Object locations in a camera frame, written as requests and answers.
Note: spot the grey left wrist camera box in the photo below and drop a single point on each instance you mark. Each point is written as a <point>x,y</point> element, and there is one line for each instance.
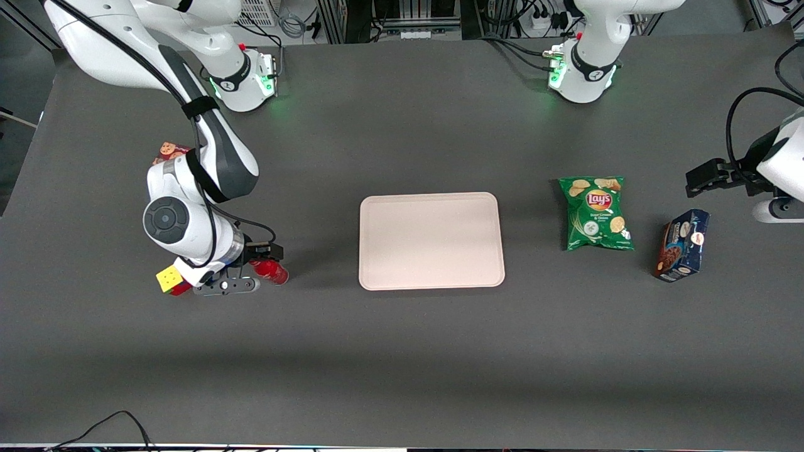
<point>779,210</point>

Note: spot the red coke bottle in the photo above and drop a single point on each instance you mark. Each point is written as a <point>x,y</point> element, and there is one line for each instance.
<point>275,273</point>

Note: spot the white vented box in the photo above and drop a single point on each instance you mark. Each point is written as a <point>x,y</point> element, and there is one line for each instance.
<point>257,11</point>

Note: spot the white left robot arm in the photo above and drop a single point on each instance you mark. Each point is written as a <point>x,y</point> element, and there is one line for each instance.
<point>590,63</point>

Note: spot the beige plastic tray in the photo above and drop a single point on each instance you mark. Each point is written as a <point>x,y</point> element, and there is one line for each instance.
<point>431,242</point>

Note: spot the dark blue cookie box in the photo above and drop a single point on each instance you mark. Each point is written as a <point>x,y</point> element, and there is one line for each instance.
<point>683,246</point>

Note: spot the red chocolate chip cookie box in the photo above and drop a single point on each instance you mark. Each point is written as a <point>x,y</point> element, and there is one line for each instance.
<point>168,150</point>

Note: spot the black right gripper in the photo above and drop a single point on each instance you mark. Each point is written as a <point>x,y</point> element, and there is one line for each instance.
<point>255,253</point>

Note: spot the green Lay's chips bag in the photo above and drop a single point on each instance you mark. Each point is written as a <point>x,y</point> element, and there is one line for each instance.
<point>597,216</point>

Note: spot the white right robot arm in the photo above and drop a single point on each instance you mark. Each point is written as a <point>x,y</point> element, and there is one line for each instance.
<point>213,138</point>

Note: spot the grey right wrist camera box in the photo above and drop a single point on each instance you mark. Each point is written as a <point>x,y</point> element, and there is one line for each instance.
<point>225,286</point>

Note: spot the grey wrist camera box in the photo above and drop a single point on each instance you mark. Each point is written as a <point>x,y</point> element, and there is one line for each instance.
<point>779,210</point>
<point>225,286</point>

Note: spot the white power strip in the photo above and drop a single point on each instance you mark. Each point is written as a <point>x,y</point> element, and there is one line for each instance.
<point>548,22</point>

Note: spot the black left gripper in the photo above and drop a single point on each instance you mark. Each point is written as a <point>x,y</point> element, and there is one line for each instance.
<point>745,168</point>

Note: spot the aluminium frame rack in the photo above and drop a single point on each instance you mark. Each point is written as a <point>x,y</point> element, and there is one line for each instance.
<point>389,16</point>

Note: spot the multicolour puzzle cube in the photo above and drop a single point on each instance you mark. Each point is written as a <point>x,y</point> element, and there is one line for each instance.
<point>168,280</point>

